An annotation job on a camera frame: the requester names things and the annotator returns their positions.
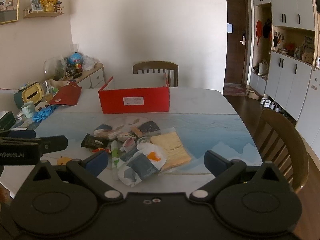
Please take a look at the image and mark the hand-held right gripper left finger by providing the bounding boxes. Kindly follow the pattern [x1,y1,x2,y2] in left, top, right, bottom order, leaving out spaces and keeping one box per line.
[31,151,125,203]

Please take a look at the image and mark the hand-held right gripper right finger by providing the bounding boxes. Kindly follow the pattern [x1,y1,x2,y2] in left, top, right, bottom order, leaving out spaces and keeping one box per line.
[189,150,284,203]

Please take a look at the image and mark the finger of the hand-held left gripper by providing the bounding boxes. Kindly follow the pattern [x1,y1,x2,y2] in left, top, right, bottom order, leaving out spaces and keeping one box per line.
[0,135,68,153]
[0,129,36,139]

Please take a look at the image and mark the green white tube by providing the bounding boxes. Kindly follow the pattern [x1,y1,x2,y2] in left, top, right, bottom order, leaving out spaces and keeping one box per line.
[110,140,120,180]

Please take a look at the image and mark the black sachet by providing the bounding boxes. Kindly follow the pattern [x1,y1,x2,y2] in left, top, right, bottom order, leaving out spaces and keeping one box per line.
[81,133,110,153]

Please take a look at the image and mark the white plastic bag orange print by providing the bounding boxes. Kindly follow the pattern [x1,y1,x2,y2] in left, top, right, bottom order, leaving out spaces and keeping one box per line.
[117,142,167,187]

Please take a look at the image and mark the yellow sponge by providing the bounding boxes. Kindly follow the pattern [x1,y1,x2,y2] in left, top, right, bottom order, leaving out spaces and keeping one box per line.
[150,131,192,173]

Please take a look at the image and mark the red cardboard box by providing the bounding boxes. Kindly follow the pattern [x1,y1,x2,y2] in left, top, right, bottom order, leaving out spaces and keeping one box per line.
[98,73,170,115]

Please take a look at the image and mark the dark green box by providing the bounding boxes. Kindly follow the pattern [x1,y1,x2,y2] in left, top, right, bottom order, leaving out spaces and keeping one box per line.
[0,111,17,130]

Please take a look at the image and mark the pale green mug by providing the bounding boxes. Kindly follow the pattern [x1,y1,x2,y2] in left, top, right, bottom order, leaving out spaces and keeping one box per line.
[21,101,35,118]

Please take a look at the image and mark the blue gloves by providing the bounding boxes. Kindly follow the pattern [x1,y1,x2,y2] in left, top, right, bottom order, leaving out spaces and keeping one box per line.
[32,105,58,122]

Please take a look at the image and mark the red white sachet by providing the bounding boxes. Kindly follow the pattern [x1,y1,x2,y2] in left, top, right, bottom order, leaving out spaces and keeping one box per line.
[122,139,137,153]

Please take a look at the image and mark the white pink packet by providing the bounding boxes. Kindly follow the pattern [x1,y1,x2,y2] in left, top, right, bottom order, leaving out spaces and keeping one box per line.
[117,131,137,143]

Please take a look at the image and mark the yellow green tissue box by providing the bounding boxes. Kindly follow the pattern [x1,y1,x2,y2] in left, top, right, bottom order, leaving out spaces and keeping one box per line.
[14,82,45,110]

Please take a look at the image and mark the red paper envelope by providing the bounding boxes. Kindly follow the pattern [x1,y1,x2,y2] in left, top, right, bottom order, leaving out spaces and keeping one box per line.
[49,81,82,106]

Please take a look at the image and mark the clear glass jar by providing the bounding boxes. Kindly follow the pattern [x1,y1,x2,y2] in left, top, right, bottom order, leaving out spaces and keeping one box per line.
[41,79,59,100]

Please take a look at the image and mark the dark printed round card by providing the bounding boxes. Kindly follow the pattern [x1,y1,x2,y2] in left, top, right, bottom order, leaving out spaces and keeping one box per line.
[136,120,160,137]

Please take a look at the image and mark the door mat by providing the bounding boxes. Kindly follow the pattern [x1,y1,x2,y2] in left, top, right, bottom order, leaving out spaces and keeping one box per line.
[222,85,248,97]

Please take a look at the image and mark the small block models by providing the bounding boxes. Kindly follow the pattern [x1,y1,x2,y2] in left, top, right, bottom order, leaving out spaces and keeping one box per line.
[65,64,83,78]

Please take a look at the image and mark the clear wrapped plant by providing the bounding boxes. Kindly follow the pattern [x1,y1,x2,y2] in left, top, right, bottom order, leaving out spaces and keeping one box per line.
[44,55,67,80]

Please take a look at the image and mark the row of shoes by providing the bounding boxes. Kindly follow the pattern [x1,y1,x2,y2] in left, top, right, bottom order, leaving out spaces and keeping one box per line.
[260,96,297,125]

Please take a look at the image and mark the beige slippers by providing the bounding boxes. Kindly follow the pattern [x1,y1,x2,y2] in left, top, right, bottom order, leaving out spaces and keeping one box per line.
[246,87,262,100]

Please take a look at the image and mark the white wooden sideboard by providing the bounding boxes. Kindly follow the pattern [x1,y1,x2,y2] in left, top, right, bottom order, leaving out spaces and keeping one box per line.
[59,62,104,89]

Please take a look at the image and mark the blue toy globe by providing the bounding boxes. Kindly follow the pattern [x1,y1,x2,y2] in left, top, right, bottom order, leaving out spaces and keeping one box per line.
[67,52,83,65]

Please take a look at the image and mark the clear plastic bag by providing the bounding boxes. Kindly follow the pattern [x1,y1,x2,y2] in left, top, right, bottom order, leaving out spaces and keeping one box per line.
[82,55,97,71]

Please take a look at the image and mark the white tote bag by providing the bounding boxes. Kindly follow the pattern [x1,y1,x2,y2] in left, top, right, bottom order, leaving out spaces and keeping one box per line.
[257,59,269,76]

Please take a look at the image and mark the brown door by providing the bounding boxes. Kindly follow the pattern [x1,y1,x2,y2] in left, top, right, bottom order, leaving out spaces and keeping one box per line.
[224,0,252,85]

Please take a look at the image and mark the wooden chair with dark seat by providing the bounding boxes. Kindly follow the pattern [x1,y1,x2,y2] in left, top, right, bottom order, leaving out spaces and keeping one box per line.
[132,61,179,88]

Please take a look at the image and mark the large framed picture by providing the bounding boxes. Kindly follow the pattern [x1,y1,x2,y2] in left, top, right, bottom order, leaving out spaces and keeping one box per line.
[0,0,22,25]

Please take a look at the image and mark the yellow flower ornament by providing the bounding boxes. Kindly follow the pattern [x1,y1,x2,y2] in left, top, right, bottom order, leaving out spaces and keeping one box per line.
[40,0,59,12]

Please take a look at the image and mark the cabinet shelf ornaments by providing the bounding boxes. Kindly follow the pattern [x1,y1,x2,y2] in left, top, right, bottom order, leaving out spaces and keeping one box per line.
[272,30,315,64]

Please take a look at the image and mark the red hanging cloth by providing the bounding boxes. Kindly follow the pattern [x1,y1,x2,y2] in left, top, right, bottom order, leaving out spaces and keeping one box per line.
[255,19,263,46]

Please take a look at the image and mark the black hanging bag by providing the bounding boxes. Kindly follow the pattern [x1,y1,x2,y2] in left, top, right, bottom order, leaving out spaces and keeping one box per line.
[262,19,272,39]

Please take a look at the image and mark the wooden wall shelf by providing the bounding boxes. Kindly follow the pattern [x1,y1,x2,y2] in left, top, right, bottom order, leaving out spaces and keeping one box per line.
[23,10,65,19]

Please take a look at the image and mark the white wall cabinet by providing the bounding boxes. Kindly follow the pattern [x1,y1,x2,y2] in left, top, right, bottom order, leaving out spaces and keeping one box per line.
[250,0,320,145]

